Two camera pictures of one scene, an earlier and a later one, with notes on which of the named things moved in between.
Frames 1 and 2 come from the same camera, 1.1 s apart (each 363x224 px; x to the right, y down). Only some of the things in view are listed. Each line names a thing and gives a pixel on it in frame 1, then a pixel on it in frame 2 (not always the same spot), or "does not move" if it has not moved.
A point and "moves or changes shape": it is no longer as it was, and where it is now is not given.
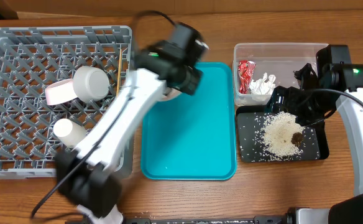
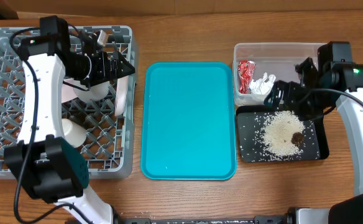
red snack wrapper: x=245 y=69 does not move
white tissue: x=263 y=86 does not move
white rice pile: x=281 y=133 does not move
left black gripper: x=190 y=86 → x=104 y=74
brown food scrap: x=296 y=139 does not move
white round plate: x=169 y=93 moves or changes shape
